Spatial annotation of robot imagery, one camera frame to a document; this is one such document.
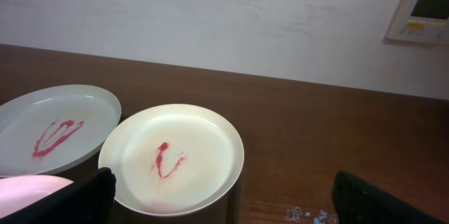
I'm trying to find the cream plate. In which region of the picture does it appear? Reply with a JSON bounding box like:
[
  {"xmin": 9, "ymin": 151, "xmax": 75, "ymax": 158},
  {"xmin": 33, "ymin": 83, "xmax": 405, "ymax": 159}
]
[{"xmin": 98, "ymin": 103, "xmax": 245, "ymax": 217}]

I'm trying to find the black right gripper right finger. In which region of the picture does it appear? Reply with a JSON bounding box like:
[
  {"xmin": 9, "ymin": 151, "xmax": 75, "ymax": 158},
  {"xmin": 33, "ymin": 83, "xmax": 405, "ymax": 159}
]
[{"xmin": 332, "ymin": 171, "xmax": 444, "ymax": 224}]

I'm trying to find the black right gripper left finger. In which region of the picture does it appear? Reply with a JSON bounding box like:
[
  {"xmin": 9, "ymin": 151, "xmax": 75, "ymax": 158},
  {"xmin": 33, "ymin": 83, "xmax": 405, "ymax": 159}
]
[{"xmin": 1, "ymin": 168, "xmax": 116, "ymax": 224}]

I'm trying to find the wall control panel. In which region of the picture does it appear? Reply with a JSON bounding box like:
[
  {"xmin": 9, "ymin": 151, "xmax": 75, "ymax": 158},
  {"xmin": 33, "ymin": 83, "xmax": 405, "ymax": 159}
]
[{"xmin": 386, "ymin": 0, "xmax": 448, "ymax": 45}]

